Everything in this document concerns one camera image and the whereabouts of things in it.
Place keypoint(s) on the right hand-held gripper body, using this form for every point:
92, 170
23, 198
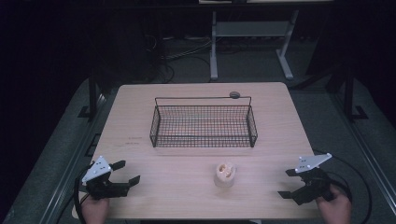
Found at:
314, 183

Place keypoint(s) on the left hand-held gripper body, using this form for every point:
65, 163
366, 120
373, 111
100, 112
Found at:
99, 179

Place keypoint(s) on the person's right hand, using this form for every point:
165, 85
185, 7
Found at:
334, 208

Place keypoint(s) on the person's left hand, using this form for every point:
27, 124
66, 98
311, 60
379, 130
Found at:
95, 211

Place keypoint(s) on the black metal stand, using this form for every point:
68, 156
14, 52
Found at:
349, 96
92, 96

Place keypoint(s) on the grey round knob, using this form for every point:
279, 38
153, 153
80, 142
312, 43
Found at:
234, 94

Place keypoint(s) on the white metal desk frame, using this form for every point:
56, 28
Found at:
214, 46

